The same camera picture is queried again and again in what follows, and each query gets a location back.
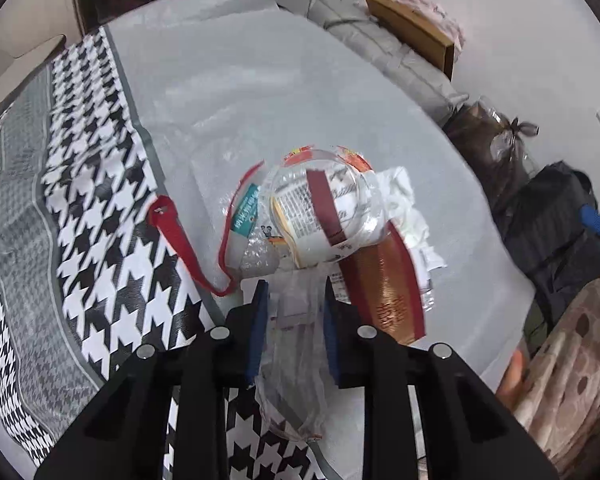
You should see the red strap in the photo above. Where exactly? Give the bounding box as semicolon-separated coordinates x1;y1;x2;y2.
147;161;267;297

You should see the black bag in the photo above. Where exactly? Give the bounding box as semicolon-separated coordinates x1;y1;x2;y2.
500;160;600;331

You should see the houndstooth bedsheet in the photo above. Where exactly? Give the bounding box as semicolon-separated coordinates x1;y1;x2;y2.
0;25;331;480

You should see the bed with patterned grey cover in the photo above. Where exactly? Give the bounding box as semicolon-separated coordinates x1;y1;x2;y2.
105;0;536;391

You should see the clear bag with teal label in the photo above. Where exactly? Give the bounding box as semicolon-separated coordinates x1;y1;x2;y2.
220;165;281;281

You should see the red and gold packet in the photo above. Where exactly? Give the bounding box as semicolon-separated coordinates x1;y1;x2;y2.
337;220;427;346

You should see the grey storage bag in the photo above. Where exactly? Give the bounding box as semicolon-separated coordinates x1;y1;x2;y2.
307;0;468;121

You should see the person's right hand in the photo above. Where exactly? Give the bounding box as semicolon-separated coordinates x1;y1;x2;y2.
495;347;528;408

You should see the clear plastic food container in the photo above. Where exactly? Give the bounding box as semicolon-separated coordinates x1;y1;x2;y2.
257;145;396;268

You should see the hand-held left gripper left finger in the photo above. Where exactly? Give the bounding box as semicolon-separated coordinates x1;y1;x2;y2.
32;279;271;480

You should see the clear plastic wrapper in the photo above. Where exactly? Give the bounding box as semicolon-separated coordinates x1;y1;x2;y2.
255;275;341;441

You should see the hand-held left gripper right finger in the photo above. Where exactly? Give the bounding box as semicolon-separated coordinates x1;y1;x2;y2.
323;276;561;480

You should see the brown transparent plastic bag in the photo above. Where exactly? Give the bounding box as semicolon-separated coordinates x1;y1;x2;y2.
442;95;541;221

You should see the pink cloth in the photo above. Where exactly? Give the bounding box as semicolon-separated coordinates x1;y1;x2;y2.
397;0;466;51

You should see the cardboard box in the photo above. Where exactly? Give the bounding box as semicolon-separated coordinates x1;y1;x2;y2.
365;0;456;81

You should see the white tissue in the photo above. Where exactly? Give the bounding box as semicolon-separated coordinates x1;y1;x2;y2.
375;167;448;291

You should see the person's right forearm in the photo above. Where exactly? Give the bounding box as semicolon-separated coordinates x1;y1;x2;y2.
510;277;600;480

